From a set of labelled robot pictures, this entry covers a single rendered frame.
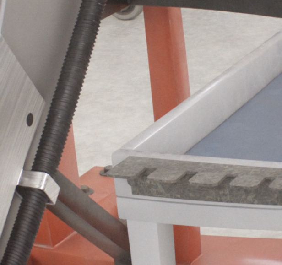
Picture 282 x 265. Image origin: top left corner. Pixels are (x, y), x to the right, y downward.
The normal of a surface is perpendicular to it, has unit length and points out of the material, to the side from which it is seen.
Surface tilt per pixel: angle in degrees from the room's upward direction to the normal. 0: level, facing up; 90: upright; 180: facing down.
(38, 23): 90
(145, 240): 90
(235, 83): 90
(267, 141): 0
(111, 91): 0
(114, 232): 90
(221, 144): 0
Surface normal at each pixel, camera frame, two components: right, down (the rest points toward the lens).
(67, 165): 0.88, 0.07
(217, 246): -0.09, -0.94
